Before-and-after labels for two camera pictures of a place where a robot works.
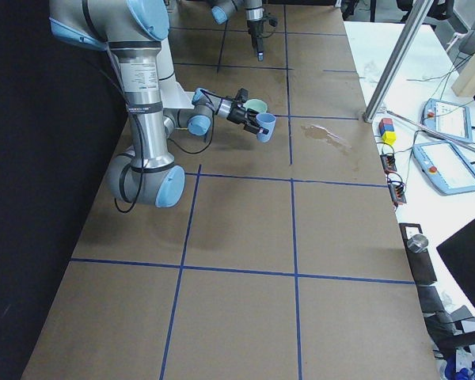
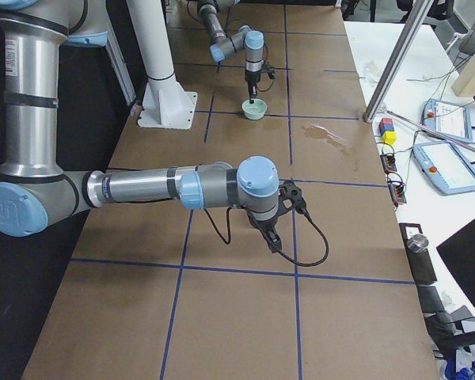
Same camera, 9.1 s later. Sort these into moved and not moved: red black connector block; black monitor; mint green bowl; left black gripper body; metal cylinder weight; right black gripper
Moved: left black gripper body; right black gripper
Not moved: red black connector block; metal cylinder weight; black monitor; mint green bowl
